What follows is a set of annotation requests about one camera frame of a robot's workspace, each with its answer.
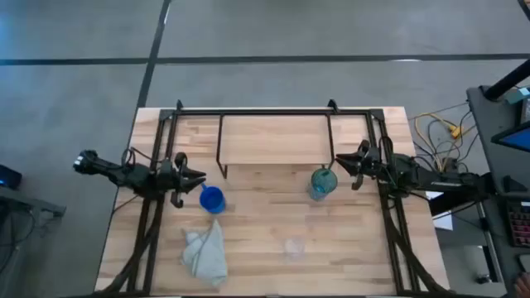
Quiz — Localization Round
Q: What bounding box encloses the dark grey desk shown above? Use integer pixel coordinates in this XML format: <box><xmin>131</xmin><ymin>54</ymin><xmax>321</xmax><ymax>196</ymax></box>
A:
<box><xmin>465</xmin><ymin>84</ymin><xmax>530</xmax><ymax>298</ymax></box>

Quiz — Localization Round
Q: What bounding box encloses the small clear plastic cup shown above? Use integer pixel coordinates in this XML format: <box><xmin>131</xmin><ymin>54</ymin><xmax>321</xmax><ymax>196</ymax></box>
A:
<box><xmin>282</xmin><ymin>236</ymin><xmax>307</xmax><ymax>264</ymax></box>

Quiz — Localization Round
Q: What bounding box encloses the black pole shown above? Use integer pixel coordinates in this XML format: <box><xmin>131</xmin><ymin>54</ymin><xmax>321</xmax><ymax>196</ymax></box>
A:
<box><xmin>481</xmin><ymin>59</ymin><xmax>530</xmax><ymax>102</ymax></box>

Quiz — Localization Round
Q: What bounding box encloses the blue screen monitor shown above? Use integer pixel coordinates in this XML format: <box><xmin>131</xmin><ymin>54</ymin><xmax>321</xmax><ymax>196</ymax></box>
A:
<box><xmin>490</xmin><ymin>125</ymin><xmax>530</xmax><ymax>153</ymax></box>

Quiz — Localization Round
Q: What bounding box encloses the yellow cable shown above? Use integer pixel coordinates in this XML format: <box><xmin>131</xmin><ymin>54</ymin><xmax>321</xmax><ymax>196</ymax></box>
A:
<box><xmin>413</xmin><ymin>111</ymin><xmax>465</xmax><ymax>166</ymax></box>

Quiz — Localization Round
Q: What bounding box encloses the teal transparent tall tumbler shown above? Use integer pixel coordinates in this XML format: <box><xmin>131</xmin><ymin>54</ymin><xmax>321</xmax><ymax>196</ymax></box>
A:
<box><xmin>307</xmin><ymin>166</ymin><xmax>340</xmax><ymax>203</ymax></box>

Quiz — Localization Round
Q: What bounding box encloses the blue plastic mug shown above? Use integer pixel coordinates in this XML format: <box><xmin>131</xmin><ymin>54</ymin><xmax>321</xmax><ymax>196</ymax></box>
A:
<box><xmin>199</xmin><ymin>182</ymin><xmax>227</xmax><ymax>215</ymax></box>

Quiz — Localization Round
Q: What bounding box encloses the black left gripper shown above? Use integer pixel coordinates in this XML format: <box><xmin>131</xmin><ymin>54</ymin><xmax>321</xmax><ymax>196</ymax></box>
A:
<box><xmin>155</xmin><ymin>151</ymin><xmax>207</xmax><ymax>209</ymax></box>

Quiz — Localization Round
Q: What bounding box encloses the person's hand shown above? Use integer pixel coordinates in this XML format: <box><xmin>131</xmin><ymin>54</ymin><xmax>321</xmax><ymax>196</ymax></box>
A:
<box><xmin>513</xmin><ymin>272</ymin><xmax>530</xmax><ymax>296</ymax></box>

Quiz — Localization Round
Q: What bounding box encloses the grey side stand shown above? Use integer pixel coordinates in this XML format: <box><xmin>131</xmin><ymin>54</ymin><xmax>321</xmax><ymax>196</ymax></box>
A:
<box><xmin>0</xmin><ymin>185</ymin><xmax>68</xmax><ymax>233</ymax></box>

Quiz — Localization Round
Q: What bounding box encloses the grey crumpled cloth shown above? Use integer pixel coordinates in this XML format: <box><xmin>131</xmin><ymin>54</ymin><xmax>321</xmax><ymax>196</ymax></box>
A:
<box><xmin>180</xmin><ymin>217</ymin><xmax>229</xmax><ymax>290</ymax></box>

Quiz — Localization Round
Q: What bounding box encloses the black floor cable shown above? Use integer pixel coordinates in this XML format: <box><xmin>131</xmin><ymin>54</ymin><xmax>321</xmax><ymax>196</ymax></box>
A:
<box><xmin>0</xmin><ymin>205</ymin><xmax>37</xmax><ymax>276</ymax></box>

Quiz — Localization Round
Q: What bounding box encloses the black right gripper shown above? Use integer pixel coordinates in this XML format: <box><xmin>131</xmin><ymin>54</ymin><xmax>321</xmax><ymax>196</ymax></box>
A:
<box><xmin>335</xmin><ymin>138</ymin><xmax>384</xmax><ymax>192</ymax></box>

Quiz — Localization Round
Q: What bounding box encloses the black keyboard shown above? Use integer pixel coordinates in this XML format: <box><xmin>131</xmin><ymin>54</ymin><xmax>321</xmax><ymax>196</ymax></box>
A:
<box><xmin>506</xmin><ymin>201</ymin><xmax>530</xmax><ymax>249</ymax></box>

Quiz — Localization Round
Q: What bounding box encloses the wooden shelf with black legs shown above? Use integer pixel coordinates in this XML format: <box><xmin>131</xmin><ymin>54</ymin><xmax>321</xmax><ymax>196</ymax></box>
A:
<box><xmin>214</xmin><ymin>113</ymin><xmax>337</xmax><ymax>180</ymax></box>

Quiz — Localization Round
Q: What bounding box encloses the black device with blue light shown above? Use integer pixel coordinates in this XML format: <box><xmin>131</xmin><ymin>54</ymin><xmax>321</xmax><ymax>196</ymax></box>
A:
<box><xmin>0</xmin><ymin>164</ymin><xmax>23</xmax><ymax>191</ymax></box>

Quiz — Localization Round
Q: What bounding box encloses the black metal table frame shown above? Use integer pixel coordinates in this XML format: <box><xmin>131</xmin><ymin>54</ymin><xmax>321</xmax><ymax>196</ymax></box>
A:
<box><xmin>92</xmin><ymin>106</ymin><xmax>461</xmax><ymax>298</ymax></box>

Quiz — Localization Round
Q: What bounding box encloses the black cable bundle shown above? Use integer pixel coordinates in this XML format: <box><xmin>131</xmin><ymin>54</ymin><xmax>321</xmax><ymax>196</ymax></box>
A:
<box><xmin>407</xmin><ymin>101</ymin><xmax>481</xmax><ymax>177</ymax></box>

